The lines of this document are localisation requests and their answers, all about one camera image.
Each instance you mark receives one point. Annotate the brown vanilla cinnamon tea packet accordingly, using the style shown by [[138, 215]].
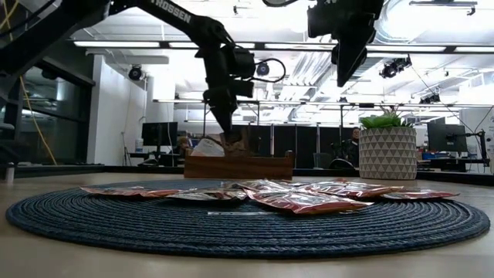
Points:
[[266, 186], [243, 146], [208, 195]]

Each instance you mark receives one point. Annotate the white bottle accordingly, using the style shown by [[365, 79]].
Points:
[[139, 146]]

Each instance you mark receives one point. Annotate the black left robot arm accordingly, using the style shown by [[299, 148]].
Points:
[[173, 13]]

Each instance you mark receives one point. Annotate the white Tazo tea packet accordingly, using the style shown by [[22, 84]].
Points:
[[208, 148]]

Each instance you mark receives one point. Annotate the green succulent plant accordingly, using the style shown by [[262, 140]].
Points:
[[380, 121]]

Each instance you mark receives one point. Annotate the wooden three-compartment tray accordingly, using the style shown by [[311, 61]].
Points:
[[239, 170]]

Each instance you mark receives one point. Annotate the black office partition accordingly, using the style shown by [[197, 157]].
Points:
[[285, 143]]

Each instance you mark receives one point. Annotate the round dark blue woven placemat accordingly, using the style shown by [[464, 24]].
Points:
[[116, 224]]

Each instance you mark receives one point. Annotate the white triangle-patterned plant pot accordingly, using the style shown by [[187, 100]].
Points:
[[386, 154]]

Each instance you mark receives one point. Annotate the black ceiling spotlight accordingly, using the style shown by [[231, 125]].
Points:
[[393, 67], [430, 99]]

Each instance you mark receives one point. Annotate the black computer monitor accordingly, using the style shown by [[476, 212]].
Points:
[[159, 134], [447, 137]]

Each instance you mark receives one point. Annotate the person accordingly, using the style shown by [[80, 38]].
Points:
[[184, 144], [353, 148]]

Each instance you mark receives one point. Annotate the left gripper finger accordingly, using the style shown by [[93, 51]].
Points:
[[220, 117], [232, 123]]

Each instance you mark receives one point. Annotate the white placemat label strip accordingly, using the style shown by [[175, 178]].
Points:
[[239, 213]]

